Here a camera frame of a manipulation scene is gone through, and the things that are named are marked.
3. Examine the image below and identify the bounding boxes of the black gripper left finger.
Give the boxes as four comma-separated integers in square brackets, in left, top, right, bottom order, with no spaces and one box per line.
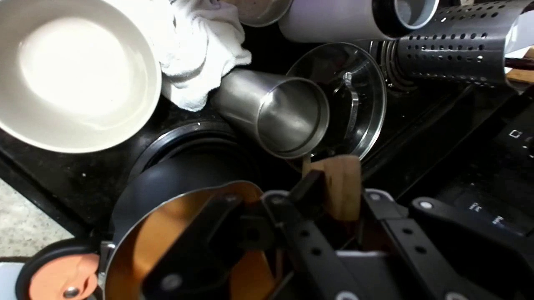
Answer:
[141,171,364,300]

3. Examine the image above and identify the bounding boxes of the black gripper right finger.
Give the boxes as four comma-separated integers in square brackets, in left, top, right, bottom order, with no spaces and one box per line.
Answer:
[361,189,534,300]

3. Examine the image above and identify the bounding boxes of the wooden spatula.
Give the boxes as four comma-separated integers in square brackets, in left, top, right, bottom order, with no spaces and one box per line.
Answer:
[302,156,364,224]

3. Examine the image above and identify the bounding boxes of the black electric stove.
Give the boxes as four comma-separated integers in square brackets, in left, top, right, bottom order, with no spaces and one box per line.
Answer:
[0,0,534,300]

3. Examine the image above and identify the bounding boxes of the glass pot lid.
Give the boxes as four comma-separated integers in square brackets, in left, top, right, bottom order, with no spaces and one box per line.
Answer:
[286,42,389,164]

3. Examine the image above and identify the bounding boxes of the steel tumbler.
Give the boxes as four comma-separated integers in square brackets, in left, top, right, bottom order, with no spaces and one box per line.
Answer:
[212,69,331,162]

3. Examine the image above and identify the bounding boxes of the white crumpled cloth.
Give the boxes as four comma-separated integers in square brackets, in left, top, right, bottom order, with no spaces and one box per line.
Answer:
[106,0,254,114]

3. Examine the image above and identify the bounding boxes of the perforated steel utensil holder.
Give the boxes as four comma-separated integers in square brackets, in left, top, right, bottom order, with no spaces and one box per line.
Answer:
[381,0,534,91]

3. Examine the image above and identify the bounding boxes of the white ceramic bowl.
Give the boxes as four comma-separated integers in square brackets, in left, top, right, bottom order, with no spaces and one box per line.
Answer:
[0,0,164,156]

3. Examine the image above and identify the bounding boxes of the lilac insulated bottle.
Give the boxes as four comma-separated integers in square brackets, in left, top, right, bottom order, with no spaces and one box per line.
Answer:
[277,0,441,46]

